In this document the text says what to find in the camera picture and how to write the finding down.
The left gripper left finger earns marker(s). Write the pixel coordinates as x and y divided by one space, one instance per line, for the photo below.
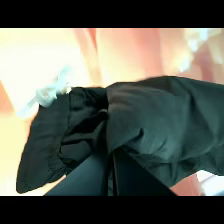
87 180

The black garment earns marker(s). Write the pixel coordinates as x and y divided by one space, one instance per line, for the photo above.
160 126

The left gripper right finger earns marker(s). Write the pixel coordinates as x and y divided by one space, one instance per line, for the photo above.
136 181

